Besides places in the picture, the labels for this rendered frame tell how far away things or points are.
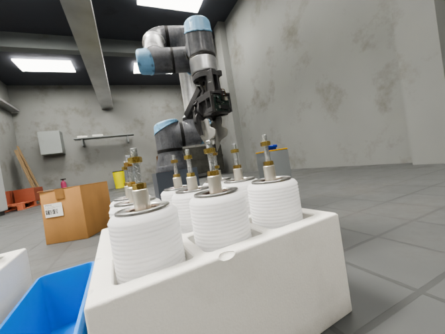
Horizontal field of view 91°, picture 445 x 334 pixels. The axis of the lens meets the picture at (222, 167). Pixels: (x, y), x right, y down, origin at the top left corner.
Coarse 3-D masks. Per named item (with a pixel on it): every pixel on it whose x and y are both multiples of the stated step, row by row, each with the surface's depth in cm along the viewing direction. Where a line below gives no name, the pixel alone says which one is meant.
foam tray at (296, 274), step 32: (320, 224) 37; (96, 256) 36; (192, 256) 31; (224, 256) 29; (256, 256) 31; (288, 256) 33; (320, 256) 36; (96, 288) 25; (128, 288) 24; (160, 288) 25; (192, 288) 26; (224, 288) 28; (256, 288) 31; (288, 288) 33; (320, 288) 36; (96, 320) 22; (128, 320) 23; (160, 320) 25; (192, 320) 26; (224, 320) 28; (256, 320) 30; (288, 320) 33; (320, 320) 36
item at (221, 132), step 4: (216, 120) 64; (220, 120) 62; (212, 124) 63; (216, 124) 64; (220, 124) 63; (216, 128) 64; (220, 128) 63; (224, 128) 61; (216, 132) 64; (220, 132) 63; (224, 132) 62; (216, 136) 64; (220, 136) 63; (224, 136) 62; (216, 140) 64; (220, 140) 64; (216, 144) 63; (216, 148) 63
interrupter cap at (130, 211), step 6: (150, 204) 34; (156, 204) 33; (162, 204) 32; (168, 204) 31; (120, 210) 32; (126, 210) 32; (132, 210) 32; (144, 210) 28; (150, 210) 29; (156, 210) 29; (120, 216) 28; (126, 216) 28
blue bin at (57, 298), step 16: (64, 272) 49; (80, 272) 50; (32, 288) 42; (48, 288) 47; (64, 288) 48; (80, 288) 50; (32, 304) 41; (48, 304) 47; (64, 304) 48; (80, 304) 49; (16, 320) 35; (32, 320) 40; (48, 320) 46; (64, 320) 48; (80, 320) 30
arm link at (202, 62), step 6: (204, 54) 58; (210, 54) 59; (192, 60) 59; (198, 60) 58; (204, 60) 58; (210, 60) 58; (192, 66) 59; (198, 66) 58; (204, 66) 58; (210, 66) 58; (216, 66) 60; (192, 72) 60
